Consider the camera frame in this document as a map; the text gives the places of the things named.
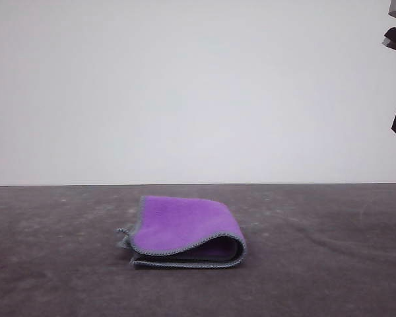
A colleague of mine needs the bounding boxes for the purple towel with grey hem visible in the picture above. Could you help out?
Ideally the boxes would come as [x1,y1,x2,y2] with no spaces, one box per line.
[114,194,247,270]

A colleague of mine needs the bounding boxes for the grey table cloth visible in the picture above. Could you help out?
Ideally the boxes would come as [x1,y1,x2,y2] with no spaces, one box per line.
[0,183,396,317]

